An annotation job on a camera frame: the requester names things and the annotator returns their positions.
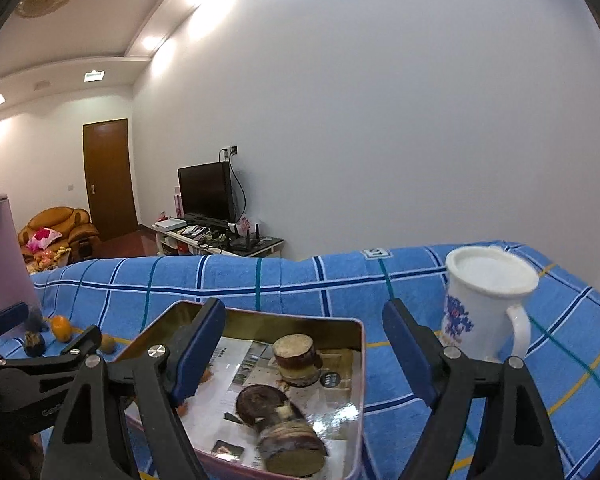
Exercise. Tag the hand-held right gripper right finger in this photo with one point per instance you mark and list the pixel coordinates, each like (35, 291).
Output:
(410, 355)

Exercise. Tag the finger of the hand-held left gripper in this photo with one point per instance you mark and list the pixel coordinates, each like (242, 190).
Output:
(82, 342)
(7, 317)

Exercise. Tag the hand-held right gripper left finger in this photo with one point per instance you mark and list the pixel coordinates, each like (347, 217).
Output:
(200, 355)

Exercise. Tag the orange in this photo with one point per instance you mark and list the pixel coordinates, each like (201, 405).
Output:
(61, 329)

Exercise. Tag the small brown longan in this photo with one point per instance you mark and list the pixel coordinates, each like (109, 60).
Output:
(108, 343)

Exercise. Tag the dark brown water chestnut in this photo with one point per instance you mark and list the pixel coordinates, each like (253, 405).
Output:
(34, 344)
(257, 402)

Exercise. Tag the short sugarcane piece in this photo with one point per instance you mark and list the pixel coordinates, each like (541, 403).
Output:
(295, 355)

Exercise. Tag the pink tin box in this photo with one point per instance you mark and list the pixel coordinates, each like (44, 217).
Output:
(300, 321)

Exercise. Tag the long sugarcane piece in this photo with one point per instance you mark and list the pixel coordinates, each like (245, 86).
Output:
(290, 445)

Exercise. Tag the printed paper leaflet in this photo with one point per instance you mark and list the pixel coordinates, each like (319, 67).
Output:
(250, 360)

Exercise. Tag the small dark packet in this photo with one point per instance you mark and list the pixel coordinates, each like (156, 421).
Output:
(228, 448)
(332, 379)

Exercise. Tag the white mug with blue print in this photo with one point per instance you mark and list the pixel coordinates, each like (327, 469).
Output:
(480, 310)

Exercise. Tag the pink flower cushion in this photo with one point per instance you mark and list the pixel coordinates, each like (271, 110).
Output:
(44, 238)

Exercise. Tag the blue plaid blanket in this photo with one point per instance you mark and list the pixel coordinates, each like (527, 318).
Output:
(330, 285)

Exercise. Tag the brown leather sofa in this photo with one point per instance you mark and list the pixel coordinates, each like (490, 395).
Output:
(75, 220)

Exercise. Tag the white television stand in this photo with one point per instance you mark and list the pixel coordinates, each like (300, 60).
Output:
(270, 245)

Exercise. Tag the white set-top box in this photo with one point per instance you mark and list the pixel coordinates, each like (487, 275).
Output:
(170, 223)

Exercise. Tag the small pink ornament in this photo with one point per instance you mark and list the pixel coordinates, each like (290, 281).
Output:
(245, 222)

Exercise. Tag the brown wooden door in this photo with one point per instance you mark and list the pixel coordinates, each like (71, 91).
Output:
(110, 180)

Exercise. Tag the black television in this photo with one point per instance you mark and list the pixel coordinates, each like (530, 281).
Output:
(205, 190)

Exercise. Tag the wall socket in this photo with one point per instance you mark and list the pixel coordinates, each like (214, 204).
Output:
(231, 150)

